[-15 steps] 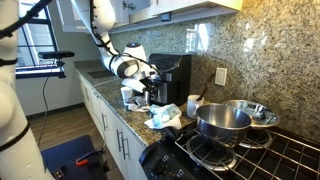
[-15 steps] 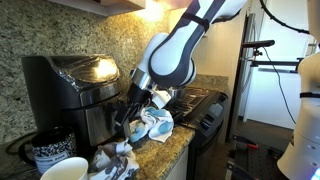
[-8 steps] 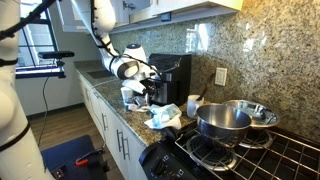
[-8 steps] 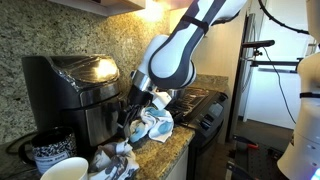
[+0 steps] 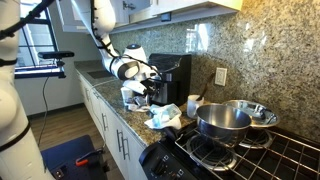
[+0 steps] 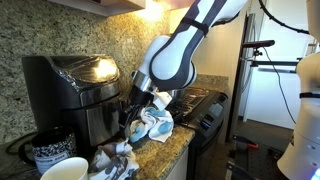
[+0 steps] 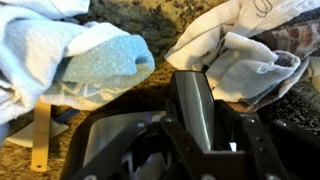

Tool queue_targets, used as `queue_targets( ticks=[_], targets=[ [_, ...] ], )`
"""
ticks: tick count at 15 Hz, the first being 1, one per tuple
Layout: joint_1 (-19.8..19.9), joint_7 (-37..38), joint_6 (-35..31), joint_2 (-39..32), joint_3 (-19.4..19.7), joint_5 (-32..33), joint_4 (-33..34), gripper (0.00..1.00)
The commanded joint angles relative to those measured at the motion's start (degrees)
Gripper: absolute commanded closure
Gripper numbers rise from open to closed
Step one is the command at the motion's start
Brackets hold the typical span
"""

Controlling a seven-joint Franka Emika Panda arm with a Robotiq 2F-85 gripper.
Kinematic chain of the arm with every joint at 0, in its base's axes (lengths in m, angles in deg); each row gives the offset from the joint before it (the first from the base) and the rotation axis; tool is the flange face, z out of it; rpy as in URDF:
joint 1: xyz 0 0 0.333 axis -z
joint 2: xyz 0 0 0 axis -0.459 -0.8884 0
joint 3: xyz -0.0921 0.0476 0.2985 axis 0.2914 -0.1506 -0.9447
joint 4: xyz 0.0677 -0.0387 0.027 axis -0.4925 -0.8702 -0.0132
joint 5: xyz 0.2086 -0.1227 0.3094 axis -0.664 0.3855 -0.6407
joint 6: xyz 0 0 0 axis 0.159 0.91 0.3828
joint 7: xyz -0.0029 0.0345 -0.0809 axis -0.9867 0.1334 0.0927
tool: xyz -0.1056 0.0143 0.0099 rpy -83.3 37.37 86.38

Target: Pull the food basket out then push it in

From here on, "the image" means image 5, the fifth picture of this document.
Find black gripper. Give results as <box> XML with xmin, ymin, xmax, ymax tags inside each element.
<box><xmin>143</xmin><ymin>78</ymin><xmax>162</xmax><ymax>95</ymax></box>

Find brown and white crumpled cloth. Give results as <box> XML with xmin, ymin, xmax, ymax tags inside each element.
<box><xmin>124</xmin><ymin>95</ymin><xmax>151</xmax><ymax>113</ymax></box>

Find white paper cup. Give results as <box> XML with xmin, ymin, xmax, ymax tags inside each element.
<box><xmin>120</xmin><ymin>87</ymin><xmax>134</xmax><ymax>103</ymax></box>

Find black coffee machine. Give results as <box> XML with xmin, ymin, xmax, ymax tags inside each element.
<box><xmin>146</xmin><ymin>53</ymin><xmax>193</xmax><ymax>108</ymax></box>

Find white and blue towel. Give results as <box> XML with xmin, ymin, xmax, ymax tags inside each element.
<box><xmin>143</xmin><ymin>103</ymin><xmax>184</xmax><ymax>130</ymax></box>

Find white ceramic mug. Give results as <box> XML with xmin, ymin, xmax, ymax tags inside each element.
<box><xmin>185</xmin><ymin>94</ymin><xmax>205</xmax><ymax>120</ymax></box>

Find dark utensil in mug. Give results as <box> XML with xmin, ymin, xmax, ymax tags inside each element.
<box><xmin>195</xmin><ymin>71</ymin><xmax>216</xmax><ymax>102</ymax></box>

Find kitchen sink basin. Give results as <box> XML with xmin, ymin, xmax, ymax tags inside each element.
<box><xmin>87</xmin><ymin>69</ymin><xmax>114</xmax><ymax>80</ymax></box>

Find white lower cabinets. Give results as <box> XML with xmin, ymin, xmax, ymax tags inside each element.
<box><xmin>78</xmin><ymin>73</ymin><xmax>148</xmax><ymax>180</ymax></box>

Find black under-cabinet box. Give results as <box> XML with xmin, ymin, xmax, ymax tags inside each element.
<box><xmin>159</xmin><ymin>12</ymin><xmax>173</xmax><ymax>23</ymax></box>

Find stainless steel pot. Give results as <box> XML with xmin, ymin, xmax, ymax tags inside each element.
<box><xmin>195</xmin><ymin>103</ymin><xmax>253</xmax><ymax>148</ymax></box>

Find white upper cabinet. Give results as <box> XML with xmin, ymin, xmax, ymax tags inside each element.
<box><xmin>54</xmin><ymin>0</ymin><xmax>244</xmax><ymax>34</ymax></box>

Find dark blue robot cart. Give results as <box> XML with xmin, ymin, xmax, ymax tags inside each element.
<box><xmin>40</xmin><ymin>134</ymin><xmax>110</xmax><ymax>180</ymax></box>

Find stainless steel bowl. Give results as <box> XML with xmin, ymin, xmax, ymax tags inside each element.
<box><xmin>222</xmin><ymin>99</ymin><xmax>280</xmax><ymax>128</ymax></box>

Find black gas stove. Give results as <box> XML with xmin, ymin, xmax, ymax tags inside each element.
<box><xmin>138</xmin><ymin>124</ymin><xmax>320</xmax><ymax>180</ymax></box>

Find white cable on counter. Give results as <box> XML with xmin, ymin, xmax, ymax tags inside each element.
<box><xmin>89</xmin><ymin>78</ymin><xmax>118</xmax><ymax>91</ymax></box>

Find metal cabinet handle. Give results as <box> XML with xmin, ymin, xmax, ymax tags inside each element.
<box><xmin>101</xmin><ymin>113</ymin><xmax>109</xmax><ymax>132</ymax></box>
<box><xmin>122</xmin><ymin>136</ymin><xmax>131</xmax><ymax>161</ymax></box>
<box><xmin>116</xmin><ymin>129</ymin><xmax>124</xmax><ymax>153</ymax></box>

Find white wall outlet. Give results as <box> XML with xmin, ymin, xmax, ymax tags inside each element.
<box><xmin>214</xmin><ymin>67</ymin><xmax>228</xmax><ymax>87</ymax></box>

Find black stereo camera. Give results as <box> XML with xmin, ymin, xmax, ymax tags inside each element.
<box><xmin>37</xmin><ymin>50</ymin><xmax>76</xmax><ymax>60</ymax></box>

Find orange handled clamp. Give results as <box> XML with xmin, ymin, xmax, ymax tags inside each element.
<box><xmin>75</xmin><ymin>148</ymin><xmax>104</xmax><ymax>167</ymax></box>

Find black camera cable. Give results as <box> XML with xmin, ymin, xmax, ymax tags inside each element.
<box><xmin>37</xmin><ymin>76</ymin><xmax>50</xmax><ymax>148</ymax></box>

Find window with dark frame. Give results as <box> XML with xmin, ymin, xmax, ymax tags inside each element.
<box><xmin>14</xmin><ymin>0</ymin><xmax>66</xmax><ymax>80</ymax></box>

